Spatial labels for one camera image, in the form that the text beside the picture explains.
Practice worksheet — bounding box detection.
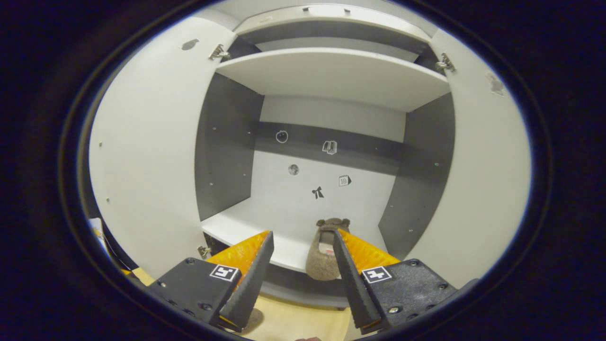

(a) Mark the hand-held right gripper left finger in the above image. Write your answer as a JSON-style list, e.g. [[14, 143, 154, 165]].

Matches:
[[149, 231, 275, 332]]

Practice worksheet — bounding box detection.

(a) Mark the penguin plush toy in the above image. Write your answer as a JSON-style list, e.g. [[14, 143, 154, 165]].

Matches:
[[88, 217, 113, 260]]

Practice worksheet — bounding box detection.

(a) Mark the white shoe cabinet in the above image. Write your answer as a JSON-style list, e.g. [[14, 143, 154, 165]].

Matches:
[[88, 5, 533, 308]]

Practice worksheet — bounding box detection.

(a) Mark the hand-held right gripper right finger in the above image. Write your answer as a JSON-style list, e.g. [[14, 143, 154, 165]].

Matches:
[[332, 229, 479, 334]]

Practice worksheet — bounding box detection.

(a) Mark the white cabinet door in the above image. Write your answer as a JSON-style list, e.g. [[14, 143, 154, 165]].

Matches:
[[405, 28, 533, 289], [88, 17, 237, 280]]

